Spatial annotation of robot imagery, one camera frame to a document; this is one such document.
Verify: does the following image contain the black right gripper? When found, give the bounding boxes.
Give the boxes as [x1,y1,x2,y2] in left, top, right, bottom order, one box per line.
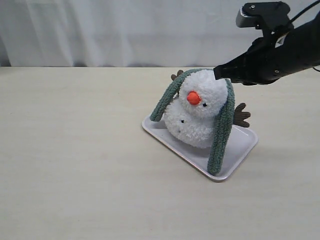
[213,37,288,85]

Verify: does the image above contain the white plush snowman toy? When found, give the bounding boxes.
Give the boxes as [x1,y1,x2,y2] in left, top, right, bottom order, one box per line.
[163,68,252,150]

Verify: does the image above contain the white rectangular tray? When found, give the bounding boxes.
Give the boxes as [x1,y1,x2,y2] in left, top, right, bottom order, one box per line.
[141,115,259,183]

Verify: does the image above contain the green knitted scarf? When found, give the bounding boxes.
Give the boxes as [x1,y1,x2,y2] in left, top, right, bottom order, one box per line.
[149,68,235,175]

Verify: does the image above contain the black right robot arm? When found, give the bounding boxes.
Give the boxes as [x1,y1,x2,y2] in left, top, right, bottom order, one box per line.
[213,15,320,86]

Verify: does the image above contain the white curtain backdrop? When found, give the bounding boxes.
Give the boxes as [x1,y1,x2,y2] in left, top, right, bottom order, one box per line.
[0,0,320,68]

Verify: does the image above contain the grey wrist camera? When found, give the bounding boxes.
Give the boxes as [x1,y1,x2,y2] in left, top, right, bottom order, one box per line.
[235,1,294,32]

